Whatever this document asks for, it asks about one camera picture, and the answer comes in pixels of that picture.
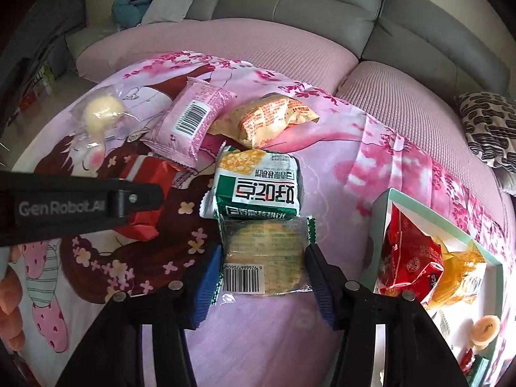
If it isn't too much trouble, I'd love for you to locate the clear wrapped beige pastry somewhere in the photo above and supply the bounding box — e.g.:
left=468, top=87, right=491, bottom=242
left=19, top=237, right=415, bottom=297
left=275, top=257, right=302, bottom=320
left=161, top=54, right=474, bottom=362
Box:
left=470, top=315, right=502, bottom=351

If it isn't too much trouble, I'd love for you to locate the clear wrapped white pastry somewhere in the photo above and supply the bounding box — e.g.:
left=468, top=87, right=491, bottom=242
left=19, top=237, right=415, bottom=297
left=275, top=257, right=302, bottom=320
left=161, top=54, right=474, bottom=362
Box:
left=68, top=84, right=142, bottom=142

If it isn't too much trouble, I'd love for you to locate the person's left hand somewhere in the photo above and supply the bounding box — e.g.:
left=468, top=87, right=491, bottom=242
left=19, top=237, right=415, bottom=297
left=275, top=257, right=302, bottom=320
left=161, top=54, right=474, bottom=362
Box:
left=0, top=245, right=25, bottom=352

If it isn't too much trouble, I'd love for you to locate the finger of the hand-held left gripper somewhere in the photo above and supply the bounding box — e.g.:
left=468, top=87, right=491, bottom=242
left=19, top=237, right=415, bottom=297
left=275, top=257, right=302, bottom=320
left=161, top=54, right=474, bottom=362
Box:
left=115, top=181, right=166, bottom=219

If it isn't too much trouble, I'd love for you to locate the yellow snack packet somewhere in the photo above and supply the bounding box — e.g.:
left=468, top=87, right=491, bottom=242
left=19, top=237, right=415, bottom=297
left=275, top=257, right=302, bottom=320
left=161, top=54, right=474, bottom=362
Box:
left=427, top=250, right=488, bottom=309

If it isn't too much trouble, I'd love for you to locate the pink snack packet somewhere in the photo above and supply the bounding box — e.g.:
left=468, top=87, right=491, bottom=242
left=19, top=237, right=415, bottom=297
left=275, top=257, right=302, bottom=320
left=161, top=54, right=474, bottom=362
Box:
left=141, top=77, right=238, bottom=168

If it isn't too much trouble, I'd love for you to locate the green and white snack packet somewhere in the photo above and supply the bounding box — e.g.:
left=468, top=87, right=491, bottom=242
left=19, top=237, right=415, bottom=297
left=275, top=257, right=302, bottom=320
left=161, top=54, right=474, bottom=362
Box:
left=199, top=145, right=303, bottom=220

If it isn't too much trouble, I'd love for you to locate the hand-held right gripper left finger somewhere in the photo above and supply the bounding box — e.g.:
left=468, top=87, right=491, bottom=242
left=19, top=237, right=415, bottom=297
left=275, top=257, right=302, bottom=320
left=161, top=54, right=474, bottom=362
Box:
left=56, top=245, right=223, bottom=387

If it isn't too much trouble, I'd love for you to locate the large red snack packet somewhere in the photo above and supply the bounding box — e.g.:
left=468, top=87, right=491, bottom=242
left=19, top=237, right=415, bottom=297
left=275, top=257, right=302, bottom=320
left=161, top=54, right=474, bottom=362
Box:
left=377, top=203, right=444, bottom=305

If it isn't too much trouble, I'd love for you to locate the dark cabinet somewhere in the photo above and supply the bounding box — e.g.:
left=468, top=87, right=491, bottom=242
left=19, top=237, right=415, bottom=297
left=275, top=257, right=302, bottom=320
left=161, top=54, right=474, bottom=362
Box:
left=0, top=0, right=87, bottom=138

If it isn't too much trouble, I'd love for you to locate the orange and cream snack packet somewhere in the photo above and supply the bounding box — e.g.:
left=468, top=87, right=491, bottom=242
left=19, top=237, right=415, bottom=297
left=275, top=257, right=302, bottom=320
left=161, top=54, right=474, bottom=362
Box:
left=207, top=93, right=320, bottom=149

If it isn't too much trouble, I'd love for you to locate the black and white patterned pillow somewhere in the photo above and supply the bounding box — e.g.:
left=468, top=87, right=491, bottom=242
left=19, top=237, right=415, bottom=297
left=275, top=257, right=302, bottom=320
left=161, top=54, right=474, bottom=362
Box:
left=455, top=92, right=516, bottom=170

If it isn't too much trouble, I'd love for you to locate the blue cloth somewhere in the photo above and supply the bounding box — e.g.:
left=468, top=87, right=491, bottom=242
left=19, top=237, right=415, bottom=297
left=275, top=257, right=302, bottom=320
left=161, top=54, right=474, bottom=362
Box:
left=112, top=0, right=156, bottom=29

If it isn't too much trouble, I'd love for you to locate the teal cardboard tray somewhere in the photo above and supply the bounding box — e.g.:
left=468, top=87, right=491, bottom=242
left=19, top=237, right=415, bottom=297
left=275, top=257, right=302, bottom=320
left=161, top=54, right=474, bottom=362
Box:
left=369, top=187, right=504, bottom=387

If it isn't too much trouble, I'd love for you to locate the clear round cookie packet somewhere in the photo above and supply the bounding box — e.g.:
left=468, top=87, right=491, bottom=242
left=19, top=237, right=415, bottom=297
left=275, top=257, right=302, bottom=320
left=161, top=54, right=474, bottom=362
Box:
left=210, top=215, right=317, bottom=306

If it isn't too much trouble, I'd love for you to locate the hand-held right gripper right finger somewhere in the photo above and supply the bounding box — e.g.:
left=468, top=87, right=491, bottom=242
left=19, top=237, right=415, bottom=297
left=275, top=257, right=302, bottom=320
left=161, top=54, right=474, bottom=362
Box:
left=304, top=245, right=470, bottom=387

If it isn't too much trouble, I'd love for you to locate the red box-shaped snack packet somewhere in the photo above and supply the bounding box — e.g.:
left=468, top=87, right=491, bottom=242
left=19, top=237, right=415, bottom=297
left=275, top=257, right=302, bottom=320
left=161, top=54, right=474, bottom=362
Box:
left=117, top=154, right=188, bottom=242

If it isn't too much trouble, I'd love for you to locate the pink sofa cover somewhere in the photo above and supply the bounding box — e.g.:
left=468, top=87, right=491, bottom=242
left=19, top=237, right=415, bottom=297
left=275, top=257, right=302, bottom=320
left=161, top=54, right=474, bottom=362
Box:
left=76, top=18, right=516, bottom=194

